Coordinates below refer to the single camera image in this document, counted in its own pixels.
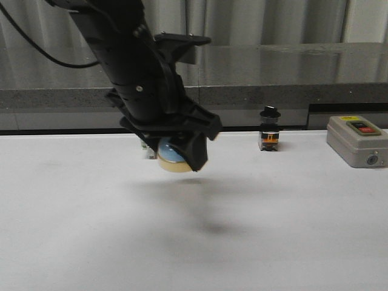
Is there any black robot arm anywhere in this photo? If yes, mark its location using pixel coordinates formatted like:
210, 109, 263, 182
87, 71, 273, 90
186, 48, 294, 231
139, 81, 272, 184
52, 1, 222, 172

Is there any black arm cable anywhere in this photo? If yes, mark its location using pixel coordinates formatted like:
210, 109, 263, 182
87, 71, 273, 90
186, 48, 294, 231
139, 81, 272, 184
0, 4, 99, 68

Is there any black selector switch module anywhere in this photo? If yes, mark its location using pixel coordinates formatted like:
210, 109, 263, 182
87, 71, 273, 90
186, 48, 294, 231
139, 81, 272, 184
258, 105, 281, 152

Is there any blue and cream desk bell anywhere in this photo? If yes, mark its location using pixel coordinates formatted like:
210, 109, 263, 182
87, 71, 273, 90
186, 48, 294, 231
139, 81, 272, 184
157, 138, 192, 173

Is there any grey curtain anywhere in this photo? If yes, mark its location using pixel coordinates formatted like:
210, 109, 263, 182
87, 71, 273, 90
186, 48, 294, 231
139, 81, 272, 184
3, 0, 387, 48

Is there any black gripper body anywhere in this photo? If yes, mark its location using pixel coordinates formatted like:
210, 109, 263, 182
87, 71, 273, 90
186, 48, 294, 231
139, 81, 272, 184
104, 33, 222, 140

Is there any grey stone counter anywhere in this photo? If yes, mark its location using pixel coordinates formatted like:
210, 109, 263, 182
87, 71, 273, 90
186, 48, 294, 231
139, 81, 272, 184
1, 43, 387, 131

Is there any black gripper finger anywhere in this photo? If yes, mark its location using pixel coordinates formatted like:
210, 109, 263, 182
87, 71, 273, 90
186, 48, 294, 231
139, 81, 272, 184
169, 132, 208, 172
133, 131, 161, 152

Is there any green pushbutton switch module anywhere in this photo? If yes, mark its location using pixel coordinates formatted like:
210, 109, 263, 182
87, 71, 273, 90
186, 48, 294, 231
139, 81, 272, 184
141, 140, 157, 160

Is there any grey on-off switch box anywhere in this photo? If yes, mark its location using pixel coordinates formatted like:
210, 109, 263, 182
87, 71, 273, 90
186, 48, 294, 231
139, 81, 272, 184
327, 115, 387, 168

